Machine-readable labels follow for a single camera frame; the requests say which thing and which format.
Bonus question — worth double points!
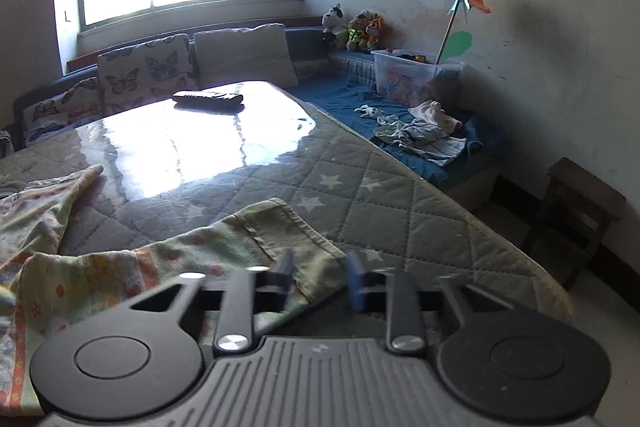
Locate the floral children's shirt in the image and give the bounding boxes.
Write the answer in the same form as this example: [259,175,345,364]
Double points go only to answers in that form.
[1,165,346,416]

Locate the pile of small clothes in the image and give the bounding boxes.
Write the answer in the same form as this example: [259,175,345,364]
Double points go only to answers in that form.
[355,101,468,167]

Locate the black remote control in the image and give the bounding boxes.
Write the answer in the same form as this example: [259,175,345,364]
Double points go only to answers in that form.
[171,91,243,113]

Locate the dark wooden stool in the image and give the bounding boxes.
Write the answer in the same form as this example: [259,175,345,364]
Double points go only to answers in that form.
[522,157,626,291]

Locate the clear plastic storage box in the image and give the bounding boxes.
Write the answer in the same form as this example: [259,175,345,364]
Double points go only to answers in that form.
[372,49,465,108]

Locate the blue sofa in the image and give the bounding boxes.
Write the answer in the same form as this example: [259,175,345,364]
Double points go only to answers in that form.
[8,28,510,191]

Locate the plain cream pillow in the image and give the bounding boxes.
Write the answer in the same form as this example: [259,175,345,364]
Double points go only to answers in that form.
[193,24,298,88]

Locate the butterfly pillow upright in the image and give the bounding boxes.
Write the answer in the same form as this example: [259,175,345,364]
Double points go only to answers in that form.
[98,34,198,116]

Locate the orange plush toys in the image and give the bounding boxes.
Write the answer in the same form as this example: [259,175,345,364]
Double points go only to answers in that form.
[346,10,384,52]

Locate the black white plush toy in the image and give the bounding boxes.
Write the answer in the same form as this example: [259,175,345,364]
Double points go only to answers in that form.
[321,3,348,50]

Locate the butterfly pillow lying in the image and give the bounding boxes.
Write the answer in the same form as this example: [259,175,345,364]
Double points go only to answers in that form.
[22,77,104,146]

